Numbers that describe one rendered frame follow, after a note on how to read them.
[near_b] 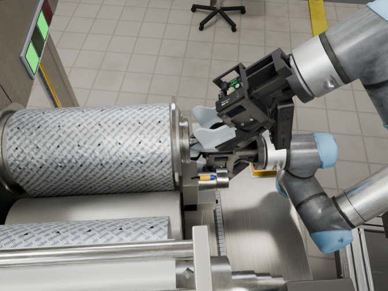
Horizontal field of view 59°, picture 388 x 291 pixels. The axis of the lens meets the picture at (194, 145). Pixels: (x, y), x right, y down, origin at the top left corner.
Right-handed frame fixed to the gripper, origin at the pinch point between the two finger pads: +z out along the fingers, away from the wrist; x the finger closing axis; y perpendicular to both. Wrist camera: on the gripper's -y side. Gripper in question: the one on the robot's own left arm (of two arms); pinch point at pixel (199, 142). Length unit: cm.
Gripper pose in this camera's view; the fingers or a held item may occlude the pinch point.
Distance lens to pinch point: 58.3
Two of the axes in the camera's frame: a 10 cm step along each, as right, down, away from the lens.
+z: -7.6, 4.1, 5.0
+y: -6.4, -4.1, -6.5
